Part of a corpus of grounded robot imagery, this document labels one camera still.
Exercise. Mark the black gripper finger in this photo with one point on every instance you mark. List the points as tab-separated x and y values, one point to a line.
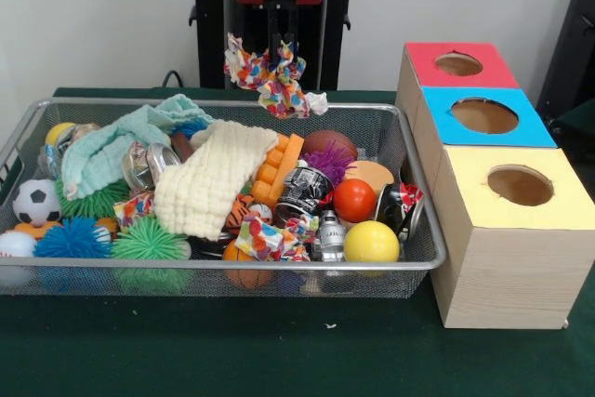
273	20
290	20

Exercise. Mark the colourful patterned paper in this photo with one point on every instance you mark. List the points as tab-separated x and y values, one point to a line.
265	239
279	90

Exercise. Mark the shallow clear mesh bin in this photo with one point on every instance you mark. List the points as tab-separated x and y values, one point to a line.
93	285

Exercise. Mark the wooden box with three holes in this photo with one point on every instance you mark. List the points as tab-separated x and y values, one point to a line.
511	276

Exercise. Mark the purple spiky ball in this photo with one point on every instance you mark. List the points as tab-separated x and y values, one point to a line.
327	160

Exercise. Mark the cream knitted cloth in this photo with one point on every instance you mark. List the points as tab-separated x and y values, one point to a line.
209	183

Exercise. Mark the red orange ball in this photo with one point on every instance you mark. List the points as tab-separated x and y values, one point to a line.
354	200

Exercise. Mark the mint green cloth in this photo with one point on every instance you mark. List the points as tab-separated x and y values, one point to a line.
102	150

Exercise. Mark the large yellow ball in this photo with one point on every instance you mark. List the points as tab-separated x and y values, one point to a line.
371	241

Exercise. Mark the green spiky ball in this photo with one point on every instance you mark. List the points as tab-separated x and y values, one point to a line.
149	241

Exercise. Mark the black upright panel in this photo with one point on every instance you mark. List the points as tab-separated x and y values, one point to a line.
572	43

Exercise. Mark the black and white soccer ball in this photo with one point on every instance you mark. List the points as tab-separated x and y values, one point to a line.
36	202

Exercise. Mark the blue spiky ball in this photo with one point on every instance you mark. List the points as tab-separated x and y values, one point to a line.
70	239

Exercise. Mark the dark green side table cloth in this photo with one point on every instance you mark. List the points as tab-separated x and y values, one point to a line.
581	120

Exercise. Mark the white baseball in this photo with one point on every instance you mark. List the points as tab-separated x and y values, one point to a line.
16	244

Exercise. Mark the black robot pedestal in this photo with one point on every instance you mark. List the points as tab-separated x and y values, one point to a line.
211	43

